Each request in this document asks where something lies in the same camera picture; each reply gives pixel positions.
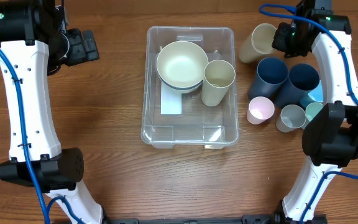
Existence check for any right blue cable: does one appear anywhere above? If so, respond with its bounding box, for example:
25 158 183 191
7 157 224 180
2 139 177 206
258 3 358 224

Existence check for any small green cup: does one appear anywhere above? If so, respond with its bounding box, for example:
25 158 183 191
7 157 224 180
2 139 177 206
301 102 323 129

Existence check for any small grey cup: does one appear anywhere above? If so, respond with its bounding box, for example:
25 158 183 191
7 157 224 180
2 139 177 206
276 105 306 133

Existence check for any left blue cable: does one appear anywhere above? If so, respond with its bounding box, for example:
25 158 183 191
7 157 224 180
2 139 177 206
0 29 86 224

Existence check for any dark blue bowl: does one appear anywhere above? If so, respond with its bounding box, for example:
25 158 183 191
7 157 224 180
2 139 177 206
158 75 203 91

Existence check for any blue cable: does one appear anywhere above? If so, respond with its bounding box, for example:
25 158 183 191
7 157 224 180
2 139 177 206
258 3 358 224
0 29 86 224

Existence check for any clear plastic storage bin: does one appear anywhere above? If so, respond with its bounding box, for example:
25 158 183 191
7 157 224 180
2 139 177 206
141 26 239 149

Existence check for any small pink cup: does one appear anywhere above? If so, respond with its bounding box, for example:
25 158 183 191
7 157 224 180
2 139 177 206
247 96 275 124

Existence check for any dark blue tall cup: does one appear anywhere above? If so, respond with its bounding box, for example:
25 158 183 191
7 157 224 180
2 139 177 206
273 63 320 109
248 57 288 100

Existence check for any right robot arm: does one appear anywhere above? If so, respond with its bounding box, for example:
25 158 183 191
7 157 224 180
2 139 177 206
269 0 358 223

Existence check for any cream tall cup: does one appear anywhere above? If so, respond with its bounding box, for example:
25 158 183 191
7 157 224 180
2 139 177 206
201 60 236 107
239 23 277 63

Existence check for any white label in bin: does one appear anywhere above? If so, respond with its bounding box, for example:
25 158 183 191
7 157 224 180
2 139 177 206
161 83 182 115

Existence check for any small light blue cup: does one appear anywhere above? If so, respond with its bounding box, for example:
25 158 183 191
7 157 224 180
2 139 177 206
300 82 323 108

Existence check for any large cream bowl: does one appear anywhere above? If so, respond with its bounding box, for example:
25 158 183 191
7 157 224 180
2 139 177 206
156 41 209 87

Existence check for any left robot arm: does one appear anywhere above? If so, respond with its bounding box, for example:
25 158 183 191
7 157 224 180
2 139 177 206
0 0 109 223

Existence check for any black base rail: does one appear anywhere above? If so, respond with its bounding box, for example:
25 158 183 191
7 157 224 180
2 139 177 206
101 203 328 224

